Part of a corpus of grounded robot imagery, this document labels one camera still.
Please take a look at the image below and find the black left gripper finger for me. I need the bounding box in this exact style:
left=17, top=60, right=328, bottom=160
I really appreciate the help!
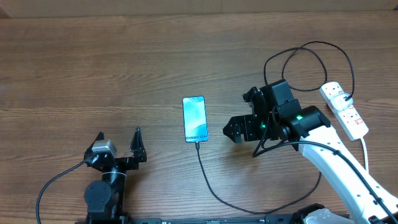
left=83, top=131, right=105, bottom=158
left=130, top=127, right=147, bottom=162

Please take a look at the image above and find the Samsung Galaxy smartphone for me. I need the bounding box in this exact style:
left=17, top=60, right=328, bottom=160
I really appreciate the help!
left=182, top=96, right=209, bottom=143

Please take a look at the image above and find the white power extension strip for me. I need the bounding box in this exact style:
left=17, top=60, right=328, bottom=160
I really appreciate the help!
left=319, top=82, right=369, bottom=141

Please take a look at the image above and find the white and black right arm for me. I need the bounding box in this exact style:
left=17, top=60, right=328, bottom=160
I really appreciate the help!
left=223, top=80, right=397, bottom=223

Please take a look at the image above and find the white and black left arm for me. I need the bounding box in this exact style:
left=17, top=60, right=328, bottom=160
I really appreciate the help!
left=35, top=127, right=147, bottom=223

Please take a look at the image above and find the white USB charger adapter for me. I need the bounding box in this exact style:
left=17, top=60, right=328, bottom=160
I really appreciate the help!
left=328, top=93, right=353, bottom=113

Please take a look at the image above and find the white power strip cord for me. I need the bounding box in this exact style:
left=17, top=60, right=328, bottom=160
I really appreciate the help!
left=359, top=137, right=370, bottom=174

